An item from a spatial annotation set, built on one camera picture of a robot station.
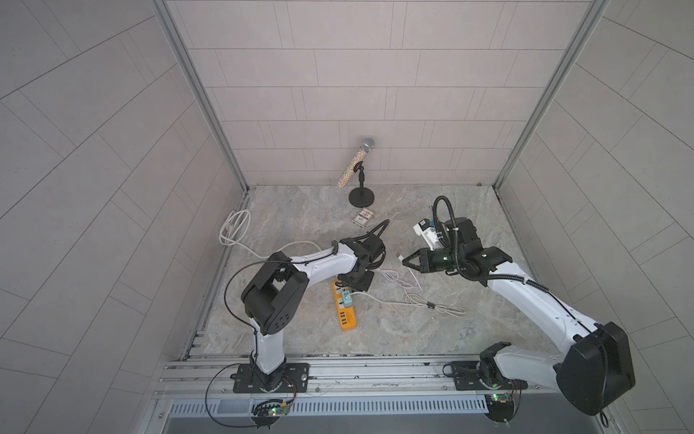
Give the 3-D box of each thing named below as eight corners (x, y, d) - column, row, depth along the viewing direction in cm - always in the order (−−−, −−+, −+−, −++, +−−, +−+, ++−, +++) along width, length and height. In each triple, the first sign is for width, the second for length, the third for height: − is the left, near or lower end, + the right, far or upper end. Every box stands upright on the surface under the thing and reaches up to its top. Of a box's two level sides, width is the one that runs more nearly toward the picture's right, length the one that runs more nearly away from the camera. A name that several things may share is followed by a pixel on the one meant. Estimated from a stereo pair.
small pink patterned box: (352, 222, 107) (352, 219, 105) (363, 209, 111) (363, 206, 109) (364, 229, 105) (364, 226, 103) (374, 215, 109) (375, 212, 108)
